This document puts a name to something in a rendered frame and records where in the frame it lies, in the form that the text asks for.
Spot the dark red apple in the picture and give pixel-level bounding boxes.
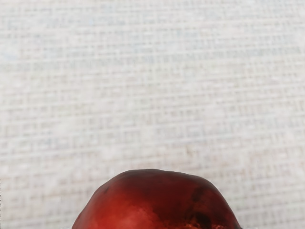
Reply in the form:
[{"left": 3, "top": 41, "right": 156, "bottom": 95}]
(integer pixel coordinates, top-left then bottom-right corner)
[{"left": 71, "top": 168, "right": 241, "bottom": 229}]

